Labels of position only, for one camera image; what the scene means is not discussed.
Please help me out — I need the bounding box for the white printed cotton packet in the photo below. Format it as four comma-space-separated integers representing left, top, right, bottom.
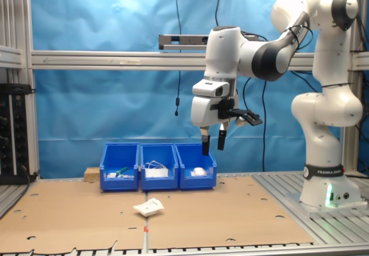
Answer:
132, 197, 165, 218

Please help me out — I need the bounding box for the clear bag with cotton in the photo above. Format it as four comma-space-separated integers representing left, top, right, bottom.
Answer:
190, 166, 214, 178

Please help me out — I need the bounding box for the blue bin with cotton bag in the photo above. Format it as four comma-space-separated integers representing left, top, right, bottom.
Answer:
174, 142, 217, 190

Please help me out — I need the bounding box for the stack of white masks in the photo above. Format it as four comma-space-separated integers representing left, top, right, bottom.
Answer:
144, 160, 170, 178

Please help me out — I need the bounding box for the blue bin with masks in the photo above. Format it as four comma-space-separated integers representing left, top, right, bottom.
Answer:
140, 142, 179, 192

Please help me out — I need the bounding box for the blue bin with tubes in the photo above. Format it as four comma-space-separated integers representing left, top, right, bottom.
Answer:
99, 142, 141, 193

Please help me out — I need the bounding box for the horizontal aluminium beam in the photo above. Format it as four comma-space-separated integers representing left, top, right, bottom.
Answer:
30, 50, 351, 71

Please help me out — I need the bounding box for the chipboard wood block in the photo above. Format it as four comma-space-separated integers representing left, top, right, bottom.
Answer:
84, 167, 101, 182

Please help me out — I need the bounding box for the brown cardboard sheet with notches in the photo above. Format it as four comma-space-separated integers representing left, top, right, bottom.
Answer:
0, 179, 148, 255

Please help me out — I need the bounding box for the black socket strip rack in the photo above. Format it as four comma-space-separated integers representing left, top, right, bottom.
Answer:
0, 83, 37, 185

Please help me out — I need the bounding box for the hanging black cable with plug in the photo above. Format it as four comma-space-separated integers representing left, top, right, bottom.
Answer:
174, 0, 183, 117

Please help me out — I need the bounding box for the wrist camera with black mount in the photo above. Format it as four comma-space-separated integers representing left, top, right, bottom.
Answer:
209, 99, 263, 127

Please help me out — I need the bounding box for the black camera cable on arm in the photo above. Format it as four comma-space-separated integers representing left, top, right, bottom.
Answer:
240, 19, 315, 113

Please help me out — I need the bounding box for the long hanging black cable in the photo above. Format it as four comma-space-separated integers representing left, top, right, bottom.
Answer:
260, 78, 268, 172

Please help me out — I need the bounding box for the black cable bundle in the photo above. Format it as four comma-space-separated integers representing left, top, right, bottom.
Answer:
328, 0, 369, 179

